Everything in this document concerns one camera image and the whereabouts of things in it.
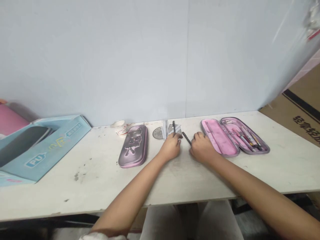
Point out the person's right hand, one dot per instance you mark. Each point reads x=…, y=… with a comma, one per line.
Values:
x=202, y=150

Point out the person's left hand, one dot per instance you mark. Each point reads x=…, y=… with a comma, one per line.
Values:
x=170, y=147

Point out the black pen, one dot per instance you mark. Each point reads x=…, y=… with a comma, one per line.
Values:
x=186, y=137
x=174, y=126

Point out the clear protractor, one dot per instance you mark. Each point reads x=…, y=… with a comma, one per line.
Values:
x=158, y=133

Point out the clear set square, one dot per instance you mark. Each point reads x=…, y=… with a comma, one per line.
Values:
x=178, y=129

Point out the clear straight ruler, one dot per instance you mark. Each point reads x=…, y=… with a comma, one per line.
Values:
x=165, y=126

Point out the open pink pencil case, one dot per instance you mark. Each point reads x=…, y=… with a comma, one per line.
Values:
x=225, y=142

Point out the pink pen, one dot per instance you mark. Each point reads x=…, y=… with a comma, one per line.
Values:
x=236, y=135

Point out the closed pink grey pencil case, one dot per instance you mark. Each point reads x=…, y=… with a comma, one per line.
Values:
x=132, y=147

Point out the white red pen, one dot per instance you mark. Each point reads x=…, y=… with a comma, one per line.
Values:
x=247, y=137

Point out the white paper cup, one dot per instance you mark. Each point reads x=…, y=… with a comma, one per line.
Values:
x=120, y=127

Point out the dark pen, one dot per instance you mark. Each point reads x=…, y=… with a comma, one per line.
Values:
x=257, y=143

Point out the person's legs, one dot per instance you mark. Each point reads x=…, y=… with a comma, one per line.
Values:
x=190, y=220

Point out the brown cardboard carton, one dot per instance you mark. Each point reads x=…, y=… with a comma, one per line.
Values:
x=295, y=117

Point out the person's body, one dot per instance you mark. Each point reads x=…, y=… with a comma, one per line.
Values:
x=105, y=236

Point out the light blue cardboard box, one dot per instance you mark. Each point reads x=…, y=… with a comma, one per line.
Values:
x=57, y=147

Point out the pink rounded object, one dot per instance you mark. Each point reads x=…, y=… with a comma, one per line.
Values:
x=12, y=117

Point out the clear plastic bag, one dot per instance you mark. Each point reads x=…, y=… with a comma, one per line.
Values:
x=313, y=20

